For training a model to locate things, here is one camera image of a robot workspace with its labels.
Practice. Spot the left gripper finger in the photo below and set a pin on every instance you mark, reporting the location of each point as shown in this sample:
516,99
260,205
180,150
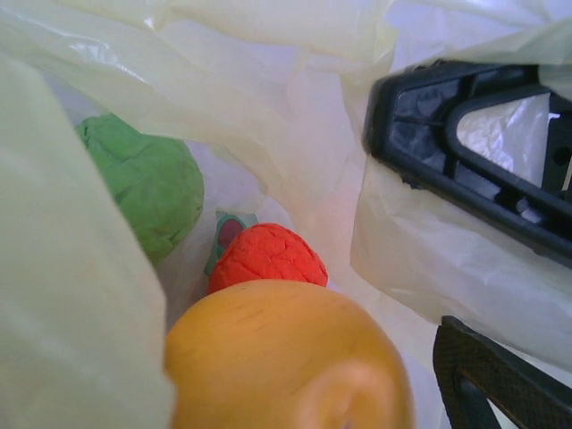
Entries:
451,357

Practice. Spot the green fruit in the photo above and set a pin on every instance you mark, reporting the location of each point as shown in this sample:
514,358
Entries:
152,187

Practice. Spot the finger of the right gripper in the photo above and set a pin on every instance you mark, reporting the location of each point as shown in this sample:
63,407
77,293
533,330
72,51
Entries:
402,111

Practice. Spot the yellow orange round fruit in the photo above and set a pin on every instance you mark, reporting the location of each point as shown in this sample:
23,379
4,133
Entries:
268,348

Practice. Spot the yellow plastic bag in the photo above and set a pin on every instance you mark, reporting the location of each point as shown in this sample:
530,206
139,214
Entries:
268,111

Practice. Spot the red orange wrinkled fruit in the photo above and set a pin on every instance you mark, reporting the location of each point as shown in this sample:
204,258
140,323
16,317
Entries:
268,254

